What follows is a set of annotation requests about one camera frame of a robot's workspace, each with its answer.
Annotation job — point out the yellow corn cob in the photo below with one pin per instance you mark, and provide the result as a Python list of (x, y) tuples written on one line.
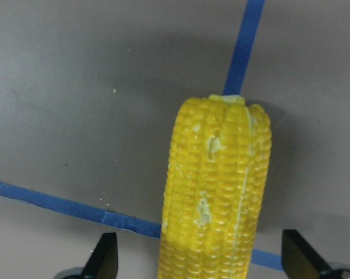
[(218, 163)]

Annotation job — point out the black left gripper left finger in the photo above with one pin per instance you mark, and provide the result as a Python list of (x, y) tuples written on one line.
[(103, 262)]

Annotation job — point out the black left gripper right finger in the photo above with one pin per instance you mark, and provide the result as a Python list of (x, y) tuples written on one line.
[(299, 260)]

